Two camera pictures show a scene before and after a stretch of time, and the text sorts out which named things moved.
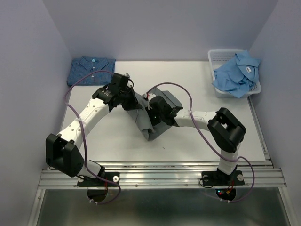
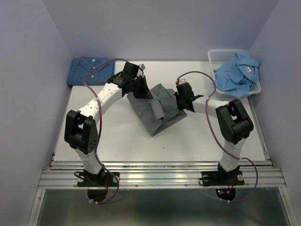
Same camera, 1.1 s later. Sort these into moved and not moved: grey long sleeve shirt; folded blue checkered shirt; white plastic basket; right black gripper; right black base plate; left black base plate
Moved: right black gripper; grey long sleeve shirt
Not moved: right black base plate; white plastic basket; left black base plate; folded blue checkered shirt
